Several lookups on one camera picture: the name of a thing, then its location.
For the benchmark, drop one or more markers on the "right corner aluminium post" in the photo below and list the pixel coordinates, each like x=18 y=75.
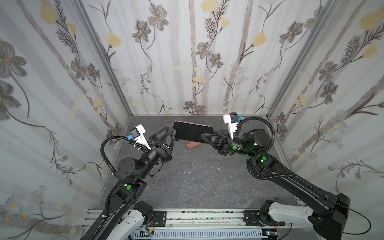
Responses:
x=314 y=35

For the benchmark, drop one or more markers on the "corner aluminium post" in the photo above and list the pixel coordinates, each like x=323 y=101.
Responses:
x=101 y=53
x=314 y=35

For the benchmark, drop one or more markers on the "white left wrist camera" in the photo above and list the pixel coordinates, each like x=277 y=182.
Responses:
x=136 y=135

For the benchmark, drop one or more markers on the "purple-edged phone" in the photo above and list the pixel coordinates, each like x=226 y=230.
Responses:
x=190 y=131

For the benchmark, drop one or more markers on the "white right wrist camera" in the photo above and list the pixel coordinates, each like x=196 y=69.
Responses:
x=232 y=120

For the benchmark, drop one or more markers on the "white slotted cable duct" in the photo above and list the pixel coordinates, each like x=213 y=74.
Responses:
x=200 y=234

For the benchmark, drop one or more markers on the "pink phone case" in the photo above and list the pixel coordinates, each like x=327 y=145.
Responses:
x=191 y=145

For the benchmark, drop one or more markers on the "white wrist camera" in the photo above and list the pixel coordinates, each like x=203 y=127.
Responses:
x=136 y=135
x=232 y=120

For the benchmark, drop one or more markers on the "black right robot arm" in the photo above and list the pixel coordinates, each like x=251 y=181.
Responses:
x=324 y=212

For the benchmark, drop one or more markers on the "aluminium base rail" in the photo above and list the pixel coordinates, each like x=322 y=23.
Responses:
x=225 y=219

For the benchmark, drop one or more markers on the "left corner aluminium post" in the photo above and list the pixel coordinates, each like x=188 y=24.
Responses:
x=101 y=53

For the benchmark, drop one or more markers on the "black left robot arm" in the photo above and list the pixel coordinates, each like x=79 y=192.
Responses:
x=123 y=212

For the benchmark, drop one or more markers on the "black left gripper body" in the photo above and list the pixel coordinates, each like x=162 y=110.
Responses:
x=157 y=150

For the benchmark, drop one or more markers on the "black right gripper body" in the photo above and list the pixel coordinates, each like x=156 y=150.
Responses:
x=225 y=143

